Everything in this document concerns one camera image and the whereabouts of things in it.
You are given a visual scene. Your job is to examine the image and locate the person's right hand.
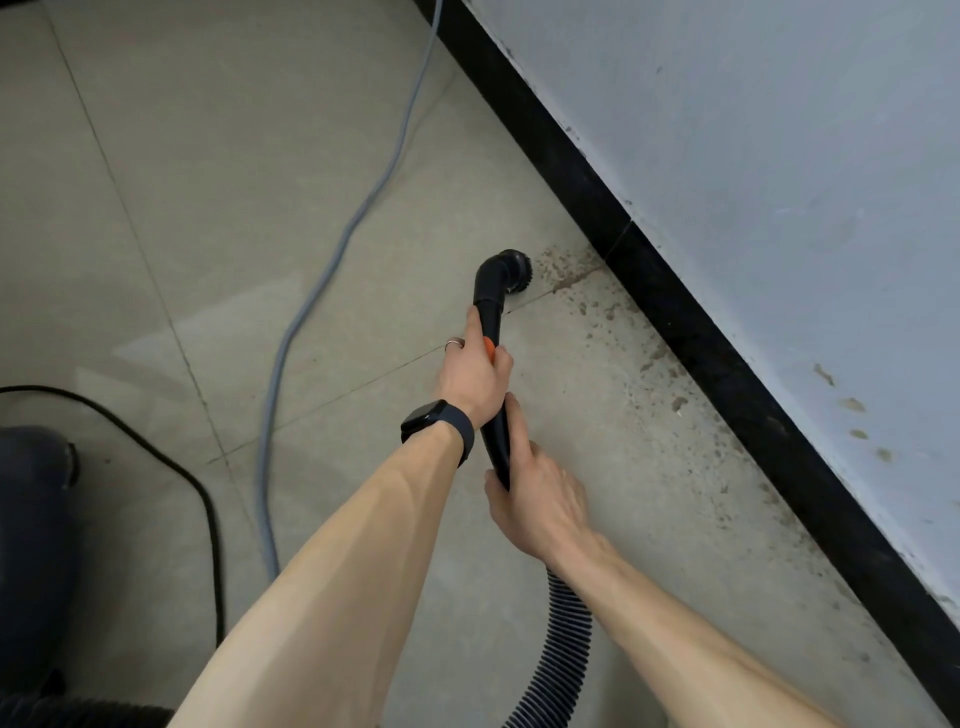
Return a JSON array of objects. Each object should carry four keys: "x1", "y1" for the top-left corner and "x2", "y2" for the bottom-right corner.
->
[{"x1": 482, "y1": 392, "x2": 603, "y2": 565}]

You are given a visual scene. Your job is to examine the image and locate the person's left hand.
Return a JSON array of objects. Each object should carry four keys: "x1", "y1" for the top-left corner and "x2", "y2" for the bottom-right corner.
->
[{"x1": 435, "y1": 305, "x2": 517, "y2": 432}]

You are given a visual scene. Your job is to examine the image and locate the black vacuum hose with nozzle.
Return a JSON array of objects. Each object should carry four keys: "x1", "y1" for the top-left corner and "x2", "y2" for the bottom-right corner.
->
[{"x1": 0, "y1": 248, "x2": 596, "y2": 728}]

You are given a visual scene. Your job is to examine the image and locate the grey cable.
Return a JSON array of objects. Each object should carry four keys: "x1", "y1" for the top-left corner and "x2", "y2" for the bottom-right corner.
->
[{"x1": 254, "y1": 0, "x2": 446, "y2": 584}]

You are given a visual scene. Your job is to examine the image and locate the black power cord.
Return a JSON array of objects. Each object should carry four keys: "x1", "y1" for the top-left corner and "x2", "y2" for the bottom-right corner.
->
[{"x1": 0, "y1": 383, "x2": 229, "y2": 651}]

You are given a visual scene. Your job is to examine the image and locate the grey vacuum cleaner orange knobs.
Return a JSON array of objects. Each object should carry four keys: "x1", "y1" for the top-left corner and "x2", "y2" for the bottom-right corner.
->
[{"x1": 0, "y1": 425, "x2": 83, "y2": 697}]

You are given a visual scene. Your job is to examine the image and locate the person's left forearm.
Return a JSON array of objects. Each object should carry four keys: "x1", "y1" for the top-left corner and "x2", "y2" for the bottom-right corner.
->
[{"x1": 168, "y1": 427, "x2": 464, "y2": 728}]

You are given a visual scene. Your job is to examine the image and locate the person's right forearm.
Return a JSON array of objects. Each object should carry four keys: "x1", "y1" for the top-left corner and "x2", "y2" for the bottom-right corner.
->
[{"x1": 551, "y1": 536, "x2": 846, "y2": 728}]

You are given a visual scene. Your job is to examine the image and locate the black smartwatch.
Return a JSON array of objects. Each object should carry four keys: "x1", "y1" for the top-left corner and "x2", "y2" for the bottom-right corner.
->
[{"x1": 398, "y1": 398, "x2": 478, "y2": 469}]

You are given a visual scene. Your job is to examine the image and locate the black baseboard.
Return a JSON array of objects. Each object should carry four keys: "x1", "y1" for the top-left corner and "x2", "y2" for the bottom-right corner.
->
[{"x1": 410, "y1": 0, "x2": 960, "y2": 727}]

